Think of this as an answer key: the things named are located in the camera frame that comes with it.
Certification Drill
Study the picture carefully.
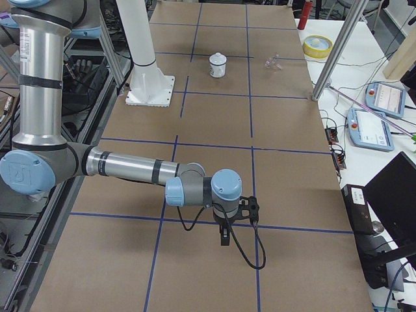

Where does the orange black connector upper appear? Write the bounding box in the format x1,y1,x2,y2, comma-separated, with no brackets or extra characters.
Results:
325,127,339,144

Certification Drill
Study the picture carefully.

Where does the orange black connector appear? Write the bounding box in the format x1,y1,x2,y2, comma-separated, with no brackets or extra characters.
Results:
331,150,346,170
325,127,339,144

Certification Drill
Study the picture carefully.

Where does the blue teach pendant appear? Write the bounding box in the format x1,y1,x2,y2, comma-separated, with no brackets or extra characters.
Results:
347,108,395,151
365,82,406,118

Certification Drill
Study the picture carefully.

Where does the metal grabber stick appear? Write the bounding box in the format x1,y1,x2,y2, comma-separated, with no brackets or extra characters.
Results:
326,84,415,142

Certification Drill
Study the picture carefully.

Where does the near blue teach pendant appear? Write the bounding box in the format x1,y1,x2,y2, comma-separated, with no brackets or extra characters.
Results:
347,108,395,151

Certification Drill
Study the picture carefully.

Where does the aluminium frame post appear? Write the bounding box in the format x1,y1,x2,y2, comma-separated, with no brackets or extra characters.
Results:
311,0,369,101

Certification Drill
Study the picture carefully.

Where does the white camera stand pillar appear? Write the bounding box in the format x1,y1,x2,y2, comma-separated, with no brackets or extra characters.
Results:
116,0,175,107

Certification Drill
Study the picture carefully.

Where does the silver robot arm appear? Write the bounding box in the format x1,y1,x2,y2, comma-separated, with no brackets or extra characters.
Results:
1,1,242,246

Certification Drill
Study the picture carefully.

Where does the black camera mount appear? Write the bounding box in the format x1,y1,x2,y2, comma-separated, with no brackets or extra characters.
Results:
233,196,259,225

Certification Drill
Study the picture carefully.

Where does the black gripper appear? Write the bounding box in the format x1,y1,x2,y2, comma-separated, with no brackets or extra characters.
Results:
213,214,234,246

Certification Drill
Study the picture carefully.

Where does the black computer box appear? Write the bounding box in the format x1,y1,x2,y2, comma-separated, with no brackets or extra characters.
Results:
341,184,404,292

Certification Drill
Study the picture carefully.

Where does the red bottle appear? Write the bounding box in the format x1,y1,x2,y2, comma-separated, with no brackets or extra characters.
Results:
297,0,313,30

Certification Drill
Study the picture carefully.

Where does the black monitor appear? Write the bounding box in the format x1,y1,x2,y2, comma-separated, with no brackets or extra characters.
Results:
364,151,415,248

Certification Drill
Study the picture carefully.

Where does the clear plastic funnel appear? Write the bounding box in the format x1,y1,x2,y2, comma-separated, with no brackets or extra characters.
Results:
265,54,282,70

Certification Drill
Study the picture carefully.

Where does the far blue teach pendant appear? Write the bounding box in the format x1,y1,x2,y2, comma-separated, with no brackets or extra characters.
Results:
365,82,406,118

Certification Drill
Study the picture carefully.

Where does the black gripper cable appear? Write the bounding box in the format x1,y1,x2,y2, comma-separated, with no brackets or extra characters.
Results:
177,205,267,270

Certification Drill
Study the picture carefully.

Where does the yellow tape roll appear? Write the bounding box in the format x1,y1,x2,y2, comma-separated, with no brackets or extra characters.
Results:
302,35,333,59

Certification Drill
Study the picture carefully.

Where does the orange black connector lower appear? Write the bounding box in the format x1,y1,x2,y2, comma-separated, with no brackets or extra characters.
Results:
331,150,346,170

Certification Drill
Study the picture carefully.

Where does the white enamel cup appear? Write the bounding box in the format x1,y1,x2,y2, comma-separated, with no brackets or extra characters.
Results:
209,62,226,78

